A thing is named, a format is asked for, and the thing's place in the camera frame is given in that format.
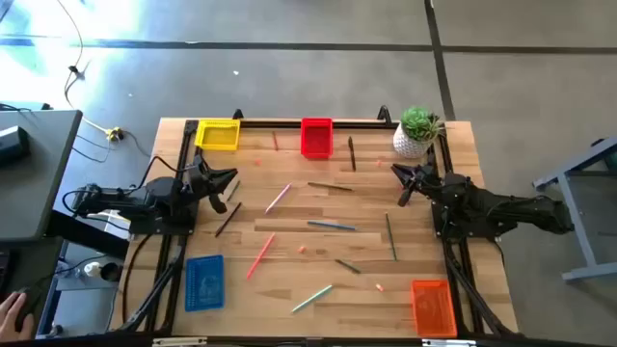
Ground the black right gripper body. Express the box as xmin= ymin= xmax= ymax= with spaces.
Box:
xmin=397 ymin=163 xmax=438 ymax=207

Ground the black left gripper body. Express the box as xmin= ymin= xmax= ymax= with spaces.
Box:
xmin=185 ymin=154 xmax=228 ymax=215

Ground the green pencil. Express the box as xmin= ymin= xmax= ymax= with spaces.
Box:
xmin=384 ymin=211 xmax=398 ymax=262

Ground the pink pen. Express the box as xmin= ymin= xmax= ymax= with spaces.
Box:
xmin=264 ymin=182 xmax=293 ymax=215

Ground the olive brown pencil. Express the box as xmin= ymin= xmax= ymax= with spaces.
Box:
xmin=307 ymin=181 xmax=354 ymax=193

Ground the blue pencil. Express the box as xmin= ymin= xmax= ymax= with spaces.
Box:
xmin=307 ymin=220 xmax=358 ymax=232

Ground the red plastic bin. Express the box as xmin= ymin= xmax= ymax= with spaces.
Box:
xmin=300 ymin=118 xmax=335 ymax=160

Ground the white pot with succulent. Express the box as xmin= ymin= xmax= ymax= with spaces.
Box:
xmin=392 ymin=106 xmax=445 ymax=160

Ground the dark brown pencil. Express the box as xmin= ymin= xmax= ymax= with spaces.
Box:
xmin=214 ymin=201 xmax=243 ymax=238

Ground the yellow plastic bin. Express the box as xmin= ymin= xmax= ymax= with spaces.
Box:
xmin=194 ymin=119 xmax=241 ymax=152

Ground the pinkish red pencil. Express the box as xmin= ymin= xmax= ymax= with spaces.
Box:
xmin=246 ymin=232 xmax=277 ymax=281

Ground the blue plastic bin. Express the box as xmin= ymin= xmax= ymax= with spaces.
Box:
xmin=184 ymin=254 xmax=227 ymax=312

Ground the orange plastic bin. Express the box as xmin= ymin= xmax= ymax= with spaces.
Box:
xmin=410 ymin=280 xmax=458 ymax=338

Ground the black round container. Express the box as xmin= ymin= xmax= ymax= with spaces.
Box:
xmin=99 ymin=262 xmax=124 ymax=283

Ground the black desk base beam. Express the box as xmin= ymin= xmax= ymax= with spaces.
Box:
xmin=45 ymin=210 xmax=131 ymax=261

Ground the mint green pen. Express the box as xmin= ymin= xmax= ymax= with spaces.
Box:
xmin=290 ymin=283 xmax=335 ymax=314

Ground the blue grey bench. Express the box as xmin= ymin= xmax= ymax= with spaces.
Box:
xmin=531 ymin=136 xmax=617 ymax=283

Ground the grey desk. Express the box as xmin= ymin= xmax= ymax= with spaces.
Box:
xmin=0 ymin=109 xmax=84 ymax=242

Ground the black desktop device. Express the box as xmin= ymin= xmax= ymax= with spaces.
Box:
xmin=0 ymin=125 xmax=31 ymax=166

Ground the black computer mouse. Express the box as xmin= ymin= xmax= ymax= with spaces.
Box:
xmin=13 ymin=287 xmax=43 ymax=334

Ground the person's hand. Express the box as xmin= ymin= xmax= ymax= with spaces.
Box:
xmin=0 ymin=292 xmax=35 ymax=342

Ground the black aluminium frame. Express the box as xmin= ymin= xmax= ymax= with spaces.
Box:
xmin=115 ymin=104 xmax=520 ymax=347

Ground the white floor cable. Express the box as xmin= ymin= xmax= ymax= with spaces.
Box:
xmin=55 ymin=0 xmax=117 ymax=136

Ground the silver bracket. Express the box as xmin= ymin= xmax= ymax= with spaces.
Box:
xmin=421 ymin=338 xmax=478 ymax=347
xmin=151 ymin=336 xmax=208 ymax=347

